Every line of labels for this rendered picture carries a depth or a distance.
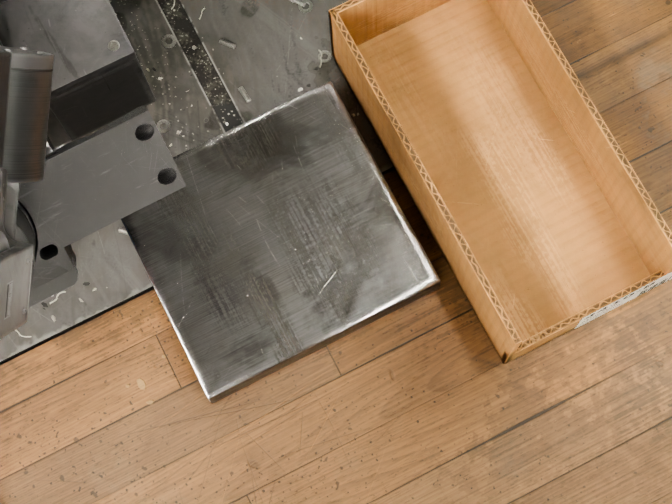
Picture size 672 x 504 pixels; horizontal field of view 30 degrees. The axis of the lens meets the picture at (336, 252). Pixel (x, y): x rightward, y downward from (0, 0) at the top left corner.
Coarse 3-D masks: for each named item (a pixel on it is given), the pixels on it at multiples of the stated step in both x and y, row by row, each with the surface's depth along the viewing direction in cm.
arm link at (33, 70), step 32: (0, 64) 54; (32, 64) 56; (0, 96) 54; (32, 96) 56; (0, 128) 55; (32, 128) 56; (0, 160) 55; (32, 160) 57; (0, 192) 54; (0, 224) 54; (0, 256) 51; (32, 256) 55; (0, 288) 51; (0, 320) 52
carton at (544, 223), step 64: (384, 0) 83; (448, 0) 89; (512, 0) 84; (384, 64) 88; (448, 64) 88; (512, 64) 87; (384, 128) 83; (448, 128) 86; (512, 128) 86; (576, 128) 84; (448, 192) 85; (512, 192) 85; (576, 192) 85; (640, 192) 78; (448, 256) 83; (512, 256) 84; (576, 256) 84; (640, 256) 84; (512, 320) 83; (576, 320) 80
